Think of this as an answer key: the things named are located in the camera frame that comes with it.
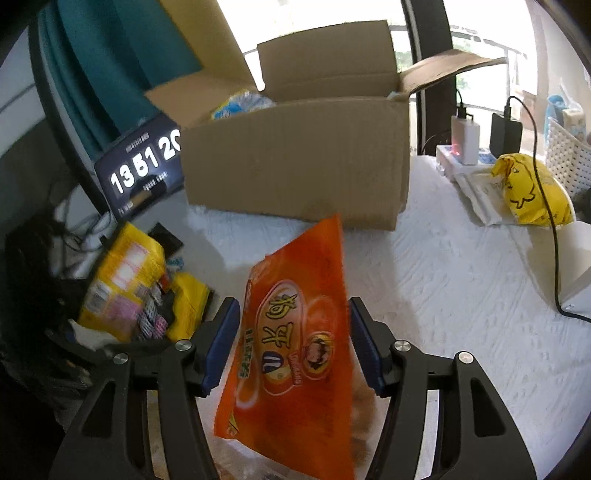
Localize white cables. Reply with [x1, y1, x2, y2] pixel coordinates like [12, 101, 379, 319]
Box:
[55, 203, 114, 250]

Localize black window frame post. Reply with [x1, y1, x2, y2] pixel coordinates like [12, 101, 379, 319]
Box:
[402, 0, 455, 155]

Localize blue white carton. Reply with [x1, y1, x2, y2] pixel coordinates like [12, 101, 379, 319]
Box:
[547, 95, 585, 139]

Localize yellow duck print bag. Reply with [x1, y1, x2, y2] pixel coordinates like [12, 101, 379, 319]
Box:
[490, 154, 575, 227]

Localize white charger block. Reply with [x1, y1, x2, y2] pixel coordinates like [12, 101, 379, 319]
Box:
[451, 115, 481, 165]

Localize teal curtain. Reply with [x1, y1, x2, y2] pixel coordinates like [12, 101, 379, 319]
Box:
[39, 0, 204, 158]

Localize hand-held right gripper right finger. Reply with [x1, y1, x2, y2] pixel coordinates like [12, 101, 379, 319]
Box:
[348, 296, 539, 480]

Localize black power bank cable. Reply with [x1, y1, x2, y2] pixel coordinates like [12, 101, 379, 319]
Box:
[503, 95, 591, 322]

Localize balcony railing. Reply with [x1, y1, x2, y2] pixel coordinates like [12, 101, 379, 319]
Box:
[450, 25, 527, 112]

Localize large yellow snack packet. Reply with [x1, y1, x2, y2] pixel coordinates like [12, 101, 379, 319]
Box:
[78, 223, 167, 342]

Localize white flat paper packet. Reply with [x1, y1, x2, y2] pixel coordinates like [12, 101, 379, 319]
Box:
[455, 170, 522, 227]

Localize tablet with clock display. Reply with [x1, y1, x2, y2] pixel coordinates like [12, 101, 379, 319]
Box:
[93, 113, 185, 220]

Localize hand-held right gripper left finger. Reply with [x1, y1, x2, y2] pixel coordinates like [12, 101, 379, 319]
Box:
[48, 296, 242, 480]

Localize small yellow snack packet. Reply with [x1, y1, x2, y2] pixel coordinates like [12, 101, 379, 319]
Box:
[164, 272, 211, 342]

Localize white perforated basket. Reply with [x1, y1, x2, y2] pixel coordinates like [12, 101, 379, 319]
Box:
[545, 117, 591, 199]

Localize black flat square object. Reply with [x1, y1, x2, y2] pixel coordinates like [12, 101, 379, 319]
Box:
[148, 223, 184, 254]

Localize orange snack packet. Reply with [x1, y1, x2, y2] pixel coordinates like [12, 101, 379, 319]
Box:
[213, 213, 386, 480]

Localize brown cardboard box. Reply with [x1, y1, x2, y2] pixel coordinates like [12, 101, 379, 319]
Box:
[144, 20, 506, 232]

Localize white power strip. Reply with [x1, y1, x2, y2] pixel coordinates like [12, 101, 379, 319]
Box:
[436, 144, 497, 178]

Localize white box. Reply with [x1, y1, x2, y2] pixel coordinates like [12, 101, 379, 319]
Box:
[533, 222, 591, 319]

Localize blue white snack packet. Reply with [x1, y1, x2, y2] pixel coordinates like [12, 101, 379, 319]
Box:
[211, 90, 278, 121]

